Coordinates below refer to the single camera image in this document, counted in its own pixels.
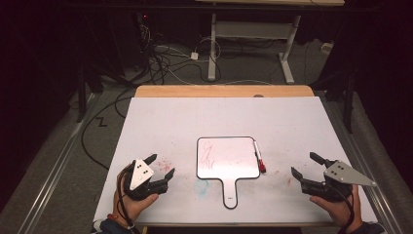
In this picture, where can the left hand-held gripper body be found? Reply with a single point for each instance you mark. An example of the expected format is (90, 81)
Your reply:
(141, 174)

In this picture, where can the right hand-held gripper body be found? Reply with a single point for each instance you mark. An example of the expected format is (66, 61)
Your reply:
(341, 174)

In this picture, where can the red whiteboard marker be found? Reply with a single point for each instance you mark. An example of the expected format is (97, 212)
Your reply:
(259, 156)

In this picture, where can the person's left hand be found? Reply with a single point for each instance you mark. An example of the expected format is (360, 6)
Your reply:
(130, 208)

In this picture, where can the person's right hand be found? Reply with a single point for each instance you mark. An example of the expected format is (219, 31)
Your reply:
(341, 211)

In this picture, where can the black metal stand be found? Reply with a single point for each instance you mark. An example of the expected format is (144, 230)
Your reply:
(81, 97)
(349, 97)

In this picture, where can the wooden table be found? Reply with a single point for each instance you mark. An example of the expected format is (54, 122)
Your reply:
(195, 91)

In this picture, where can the round grey table grommet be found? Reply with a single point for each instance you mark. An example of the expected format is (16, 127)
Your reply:
(258, 96)

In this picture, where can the small white box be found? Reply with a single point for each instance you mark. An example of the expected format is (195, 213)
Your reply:
(327, 47)

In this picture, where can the white power adapter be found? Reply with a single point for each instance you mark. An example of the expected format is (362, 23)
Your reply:
(194, 56)

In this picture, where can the white-framed desk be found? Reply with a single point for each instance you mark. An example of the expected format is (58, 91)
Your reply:
(253, 29)

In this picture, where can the aluminium floor rail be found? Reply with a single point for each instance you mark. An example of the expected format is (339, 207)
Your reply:
(55, 172)
(367, 169)

